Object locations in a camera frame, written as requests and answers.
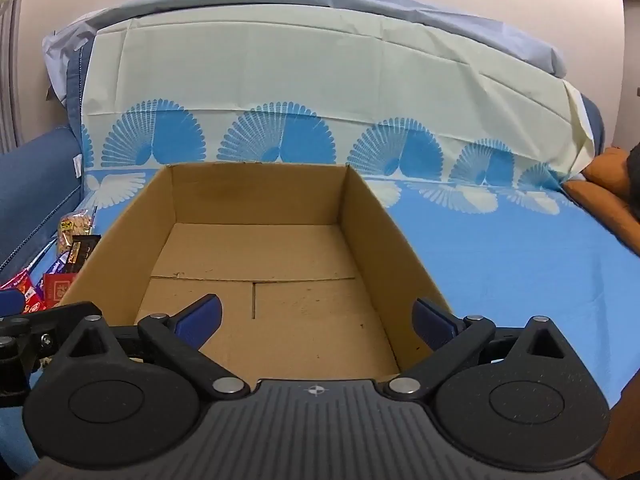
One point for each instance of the dark cloth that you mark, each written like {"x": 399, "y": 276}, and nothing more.
{"x": 635, "y": 165}

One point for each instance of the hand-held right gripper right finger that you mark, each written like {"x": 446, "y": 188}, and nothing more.
{"x": 430, "y": 325}

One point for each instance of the brown cardboard box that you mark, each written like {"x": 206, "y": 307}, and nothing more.
{"x": 260, "y": 260}

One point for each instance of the clear cookie packet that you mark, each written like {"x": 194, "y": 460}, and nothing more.
{"x": 75, "y": 227}

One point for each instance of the purple snack packet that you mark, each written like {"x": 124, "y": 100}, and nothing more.
{"x": 54, "y": 266}

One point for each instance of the black snack packet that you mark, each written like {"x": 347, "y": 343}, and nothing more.
{"x": 82, "y": 255}

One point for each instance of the dark red snack box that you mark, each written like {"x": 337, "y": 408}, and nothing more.
{"x": 60, "y": 290}

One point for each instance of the light blue sheet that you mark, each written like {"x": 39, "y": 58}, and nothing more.
{"x": 350, "y": 10}

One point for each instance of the red snack packet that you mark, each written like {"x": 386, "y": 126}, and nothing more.
{"x": 32, "y": 304}

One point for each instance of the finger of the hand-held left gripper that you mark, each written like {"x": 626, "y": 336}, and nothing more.
{"x": 11, "y": 301}
{"x": 60, "y": 317}

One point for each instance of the brown orange cushion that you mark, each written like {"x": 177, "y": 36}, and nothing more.
{"x": 607, "y": 170}

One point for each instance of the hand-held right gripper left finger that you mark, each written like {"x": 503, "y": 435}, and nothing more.
{"x": 200, "y": 317}

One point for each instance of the grey curtain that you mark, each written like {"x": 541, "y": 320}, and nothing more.
{"x": 7, "y": 60}

